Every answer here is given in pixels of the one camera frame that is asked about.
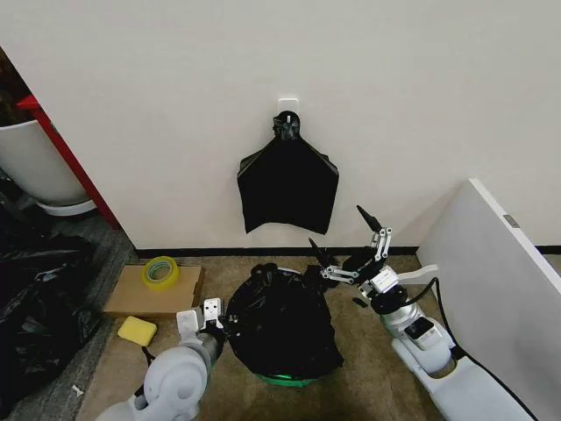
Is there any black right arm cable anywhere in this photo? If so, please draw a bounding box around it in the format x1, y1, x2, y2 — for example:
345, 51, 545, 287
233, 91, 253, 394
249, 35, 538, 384
406, 275, 466, 357

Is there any white plant pot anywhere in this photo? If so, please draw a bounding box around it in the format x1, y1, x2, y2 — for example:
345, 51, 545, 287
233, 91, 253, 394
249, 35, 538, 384
0, 118, 92, 208

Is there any white pot saucer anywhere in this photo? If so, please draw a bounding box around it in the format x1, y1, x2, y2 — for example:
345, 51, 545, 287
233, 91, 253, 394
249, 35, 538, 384
36, 198, 98, 218

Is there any flat brown cardboard box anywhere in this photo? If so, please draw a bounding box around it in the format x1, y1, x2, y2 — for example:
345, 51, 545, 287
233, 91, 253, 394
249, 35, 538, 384
102, 263, 207, 320

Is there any yellow tape roll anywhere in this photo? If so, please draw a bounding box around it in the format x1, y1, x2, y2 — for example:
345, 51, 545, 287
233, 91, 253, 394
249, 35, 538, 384
143, 255, 182, 295

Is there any large crumpled black plastic bag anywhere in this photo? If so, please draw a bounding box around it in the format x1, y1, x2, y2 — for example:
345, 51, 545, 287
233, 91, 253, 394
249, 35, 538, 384
0, 174, 105, 407

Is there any white wall hook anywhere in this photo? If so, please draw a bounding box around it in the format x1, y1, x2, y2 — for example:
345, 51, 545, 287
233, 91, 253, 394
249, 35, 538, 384
276, 92, 302, 116

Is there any white flat wrist cable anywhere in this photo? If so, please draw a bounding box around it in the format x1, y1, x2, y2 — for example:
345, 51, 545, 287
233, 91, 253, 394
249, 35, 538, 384
395, 263, 439, 282

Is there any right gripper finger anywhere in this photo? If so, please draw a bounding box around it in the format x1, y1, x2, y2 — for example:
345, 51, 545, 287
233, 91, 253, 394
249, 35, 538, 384
308, 237, 359, 287
356, 203, 394, 260

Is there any green trash bin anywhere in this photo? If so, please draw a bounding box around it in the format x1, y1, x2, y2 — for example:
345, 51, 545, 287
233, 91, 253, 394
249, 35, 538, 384
255, 266, 326, 389

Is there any flat black hanging garbage bag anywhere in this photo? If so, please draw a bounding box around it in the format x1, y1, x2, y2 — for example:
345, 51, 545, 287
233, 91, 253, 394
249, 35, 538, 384
236, 111, 340, 236

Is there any red metal frame post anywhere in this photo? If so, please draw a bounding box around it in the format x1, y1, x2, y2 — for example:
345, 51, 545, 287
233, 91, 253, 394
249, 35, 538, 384
16, 93, 123, 232

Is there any yellow sponge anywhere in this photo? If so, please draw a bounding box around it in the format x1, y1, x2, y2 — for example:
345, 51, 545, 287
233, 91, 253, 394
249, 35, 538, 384
116, 315, 159, 346

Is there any white board panel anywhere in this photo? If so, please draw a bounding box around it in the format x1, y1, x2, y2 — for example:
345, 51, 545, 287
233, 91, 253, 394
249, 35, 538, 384
415, 176, 561, 421

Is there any black garbage bag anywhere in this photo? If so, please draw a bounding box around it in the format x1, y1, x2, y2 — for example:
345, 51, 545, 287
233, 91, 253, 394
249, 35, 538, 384
236, 111, 340, 236
226, 261, 345, 379

